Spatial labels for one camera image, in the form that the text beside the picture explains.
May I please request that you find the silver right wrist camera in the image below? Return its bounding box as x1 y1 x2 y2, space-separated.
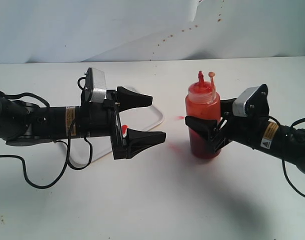
232 84 270 118

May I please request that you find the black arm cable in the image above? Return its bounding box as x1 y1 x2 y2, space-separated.
0 76 95 190
267 114 305 201

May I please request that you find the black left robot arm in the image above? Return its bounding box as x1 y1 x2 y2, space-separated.
0 86 166 160

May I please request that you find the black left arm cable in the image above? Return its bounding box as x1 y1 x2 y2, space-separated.
0 76 95 190

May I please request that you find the white rectangular plastic tray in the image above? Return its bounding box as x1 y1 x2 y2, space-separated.
69 104 165 168

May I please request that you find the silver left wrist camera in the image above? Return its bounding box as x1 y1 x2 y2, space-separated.
81 67 107 105

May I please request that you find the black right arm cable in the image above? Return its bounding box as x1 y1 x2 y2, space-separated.
267 114 305 201

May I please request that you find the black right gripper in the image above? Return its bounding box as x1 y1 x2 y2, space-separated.
185 98 270 153

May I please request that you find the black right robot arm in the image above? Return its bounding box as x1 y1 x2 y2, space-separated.
185 99 305 174

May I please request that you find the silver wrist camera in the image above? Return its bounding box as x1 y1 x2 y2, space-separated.
232 84 270 118
81 67 107 105

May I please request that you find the red sauce blob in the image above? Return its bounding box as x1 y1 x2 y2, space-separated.
121 124 128 137

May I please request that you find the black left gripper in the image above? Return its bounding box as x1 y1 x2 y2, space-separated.
77 86 166 160

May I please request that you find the red sauce squeeze bottle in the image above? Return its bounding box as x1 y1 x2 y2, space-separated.
184 70 221 159

